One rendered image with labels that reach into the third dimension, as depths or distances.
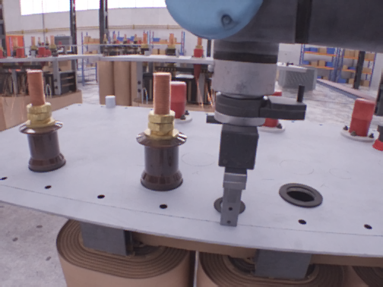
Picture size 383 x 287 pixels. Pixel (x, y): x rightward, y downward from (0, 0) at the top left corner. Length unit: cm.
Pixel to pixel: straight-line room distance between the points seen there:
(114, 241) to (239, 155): 44
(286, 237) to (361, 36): 29
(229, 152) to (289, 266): 40
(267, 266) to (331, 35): 54
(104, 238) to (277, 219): 43
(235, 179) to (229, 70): 14
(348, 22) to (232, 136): 19
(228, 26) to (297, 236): 32
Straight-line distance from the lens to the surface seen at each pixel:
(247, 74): 33
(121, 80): 641
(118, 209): 44
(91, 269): 76
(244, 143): 33
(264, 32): 23
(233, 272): 74
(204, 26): 21
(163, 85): 45
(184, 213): 43
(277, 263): 66
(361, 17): 22
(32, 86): 58
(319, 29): 22
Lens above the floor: 161
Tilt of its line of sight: 20 degrees down
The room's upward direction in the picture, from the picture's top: 3 degrees clockwise
